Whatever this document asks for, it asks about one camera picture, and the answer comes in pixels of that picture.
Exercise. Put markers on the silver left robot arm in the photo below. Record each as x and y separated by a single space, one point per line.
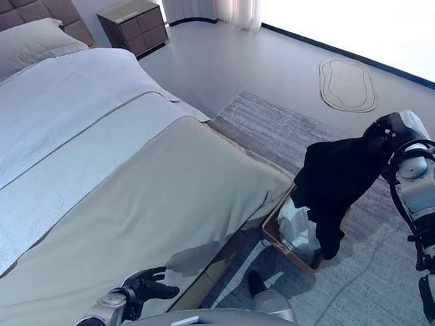
108 304

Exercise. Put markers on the beige oval floor mat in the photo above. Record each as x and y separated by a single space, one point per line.
345 87

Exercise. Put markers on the white sheer curtain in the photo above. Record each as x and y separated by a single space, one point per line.
238 5

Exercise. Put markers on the white duvet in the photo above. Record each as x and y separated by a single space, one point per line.
53 98

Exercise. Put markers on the brown tufted headboard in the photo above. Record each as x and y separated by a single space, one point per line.
30 8

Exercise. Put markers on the grey pillow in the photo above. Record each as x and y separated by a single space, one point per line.
14 46

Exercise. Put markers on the grey area rug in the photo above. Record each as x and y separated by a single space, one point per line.
273 120

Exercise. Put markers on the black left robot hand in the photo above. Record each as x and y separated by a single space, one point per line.
151 285

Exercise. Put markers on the silver right robot leg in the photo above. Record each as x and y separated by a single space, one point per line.
272 302

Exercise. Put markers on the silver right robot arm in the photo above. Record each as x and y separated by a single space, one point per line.
423 196

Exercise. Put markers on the bed with beige blanket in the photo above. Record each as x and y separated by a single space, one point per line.
149 192

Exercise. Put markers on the brown wicker basket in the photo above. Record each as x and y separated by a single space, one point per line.
315 264

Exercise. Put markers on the black garment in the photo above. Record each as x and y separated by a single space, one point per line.
335 178

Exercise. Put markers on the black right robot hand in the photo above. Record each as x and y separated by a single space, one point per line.
398 128

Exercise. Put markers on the brown nightstand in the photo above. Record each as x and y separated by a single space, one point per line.
137 28

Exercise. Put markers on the white crumpled garment blue label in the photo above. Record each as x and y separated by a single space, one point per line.
293 224

